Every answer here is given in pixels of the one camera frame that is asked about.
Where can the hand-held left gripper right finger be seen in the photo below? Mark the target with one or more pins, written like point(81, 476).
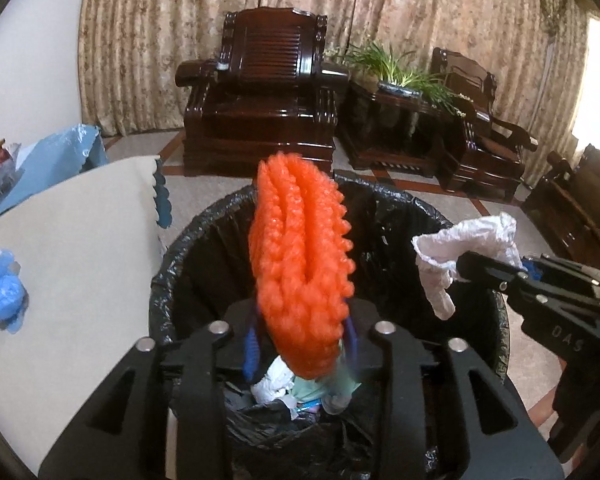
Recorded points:
point(351, 345)

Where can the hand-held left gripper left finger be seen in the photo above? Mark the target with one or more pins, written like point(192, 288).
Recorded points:
point(252, 355)

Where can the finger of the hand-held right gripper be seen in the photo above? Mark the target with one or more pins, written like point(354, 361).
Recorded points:
point(485, 267)

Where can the white plastic bag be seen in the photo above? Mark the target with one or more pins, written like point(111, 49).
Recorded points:
point(470, 240)

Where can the white paper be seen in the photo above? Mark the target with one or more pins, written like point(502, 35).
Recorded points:
point(272, 385)

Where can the blue tube with white cap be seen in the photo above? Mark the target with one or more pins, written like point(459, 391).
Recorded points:
point(310, 405)

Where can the large orange foam net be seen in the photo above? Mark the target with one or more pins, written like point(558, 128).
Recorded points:
point(300, 260)

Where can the trash bin with black bag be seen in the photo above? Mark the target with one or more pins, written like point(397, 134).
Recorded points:
point(195, 260)

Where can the dark wooden armchair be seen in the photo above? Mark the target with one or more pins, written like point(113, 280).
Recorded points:
point(260, 120)
point(485, 160)

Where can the dark wooden bench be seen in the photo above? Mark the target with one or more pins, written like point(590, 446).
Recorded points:
point(575, 200)

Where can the dark wooden side table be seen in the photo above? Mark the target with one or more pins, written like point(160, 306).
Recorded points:
point(390, 130)

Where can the beige tablecloth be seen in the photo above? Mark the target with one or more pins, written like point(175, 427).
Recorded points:
point(80, 260)

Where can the potted green plant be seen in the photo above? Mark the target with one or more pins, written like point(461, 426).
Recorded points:
point(395, 67)

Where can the blue plastic bag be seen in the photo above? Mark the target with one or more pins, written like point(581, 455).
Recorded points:
point(2, 290)

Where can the blue tablecloth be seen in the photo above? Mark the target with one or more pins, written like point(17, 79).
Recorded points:
point(65, 152)

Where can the glass fruit bowl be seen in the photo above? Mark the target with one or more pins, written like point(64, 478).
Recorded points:
point(0, 185)

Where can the patterned beige curtain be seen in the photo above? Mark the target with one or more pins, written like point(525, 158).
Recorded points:
point(155, 35)

